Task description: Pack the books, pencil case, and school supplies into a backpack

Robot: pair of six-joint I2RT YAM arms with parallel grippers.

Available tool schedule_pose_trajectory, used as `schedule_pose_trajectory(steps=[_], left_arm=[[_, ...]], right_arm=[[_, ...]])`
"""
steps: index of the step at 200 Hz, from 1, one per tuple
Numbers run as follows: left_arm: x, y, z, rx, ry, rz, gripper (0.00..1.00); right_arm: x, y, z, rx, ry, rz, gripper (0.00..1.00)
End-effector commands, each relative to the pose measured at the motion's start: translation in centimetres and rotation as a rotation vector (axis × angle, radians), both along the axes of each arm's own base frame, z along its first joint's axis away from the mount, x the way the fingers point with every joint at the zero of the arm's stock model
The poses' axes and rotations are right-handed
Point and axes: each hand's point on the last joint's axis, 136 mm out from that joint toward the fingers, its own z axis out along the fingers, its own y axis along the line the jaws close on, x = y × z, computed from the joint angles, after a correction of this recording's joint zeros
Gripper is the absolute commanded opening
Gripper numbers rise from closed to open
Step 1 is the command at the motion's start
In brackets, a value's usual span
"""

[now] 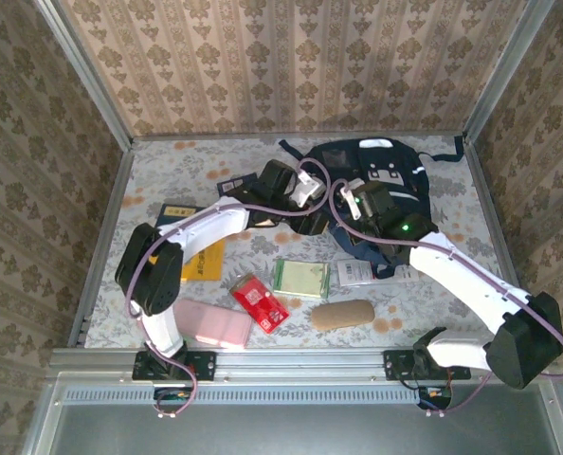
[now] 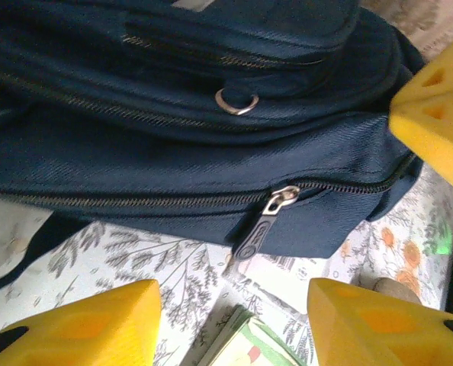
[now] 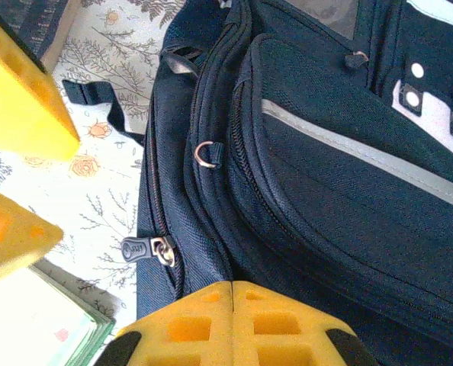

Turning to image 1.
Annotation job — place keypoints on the navy blue backpack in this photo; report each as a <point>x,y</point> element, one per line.
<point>390,166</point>

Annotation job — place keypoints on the thick dark blue barcode book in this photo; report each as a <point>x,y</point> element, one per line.
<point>229,185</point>

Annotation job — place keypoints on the white red-striped packet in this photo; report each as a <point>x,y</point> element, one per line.
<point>352,272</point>

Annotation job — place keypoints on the green notepad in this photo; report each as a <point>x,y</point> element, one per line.
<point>300,278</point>

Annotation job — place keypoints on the brown felt pencil case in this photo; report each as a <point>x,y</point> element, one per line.
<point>343,314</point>

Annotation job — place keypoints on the yellow book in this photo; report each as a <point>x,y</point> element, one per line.
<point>205,260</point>

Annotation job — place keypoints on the red packet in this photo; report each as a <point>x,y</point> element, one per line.
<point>258,303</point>

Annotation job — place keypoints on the pink pencil case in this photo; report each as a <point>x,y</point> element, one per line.
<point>215,324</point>

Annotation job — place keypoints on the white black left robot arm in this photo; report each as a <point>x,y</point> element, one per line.
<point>205,227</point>

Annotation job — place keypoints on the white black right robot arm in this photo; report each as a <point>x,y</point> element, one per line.
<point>461,279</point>

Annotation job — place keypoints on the grey metal tray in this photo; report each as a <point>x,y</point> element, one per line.
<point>310,431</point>

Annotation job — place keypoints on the aluminium back rail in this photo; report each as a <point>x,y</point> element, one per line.
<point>205,136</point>

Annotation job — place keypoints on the aluminium right side rail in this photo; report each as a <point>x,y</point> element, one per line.
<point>492,213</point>

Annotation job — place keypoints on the aluminium front frame rail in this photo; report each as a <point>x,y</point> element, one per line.
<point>300,365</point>

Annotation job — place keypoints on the aluminium right corner post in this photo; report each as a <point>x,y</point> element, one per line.
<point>504,71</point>

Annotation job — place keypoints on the aluminium corner post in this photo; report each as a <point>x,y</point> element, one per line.
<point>86,71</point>
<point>504,71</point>

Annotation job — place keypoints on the aluminium left side rail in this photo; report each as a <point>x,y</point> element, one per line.
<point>102,246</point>

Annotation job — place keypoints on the aluminium left corner post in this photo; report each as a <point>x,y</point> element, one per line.
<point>86,71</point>

